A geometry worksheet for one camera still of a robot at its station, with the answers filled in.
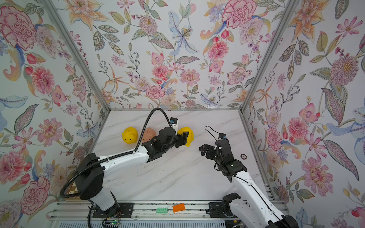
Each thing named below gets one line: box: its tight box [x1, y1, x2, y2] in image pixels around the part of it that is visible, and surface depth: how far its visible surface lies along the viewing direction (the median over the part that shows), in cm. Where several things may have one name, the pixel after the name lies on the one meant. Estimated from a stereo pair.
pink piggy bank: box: [141, 127, 157, 143], surface depth 96 cm
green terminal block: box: [155, 207, 168, 214], surface depth 75 cm
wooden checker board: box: [66, 181, 79, 195], surface depth 80 cm
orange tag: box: [172, 203, 186, 213], surface depth 76 cm
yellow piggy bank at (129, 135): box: [121, 126, 139, 144], surface depth 97 cm
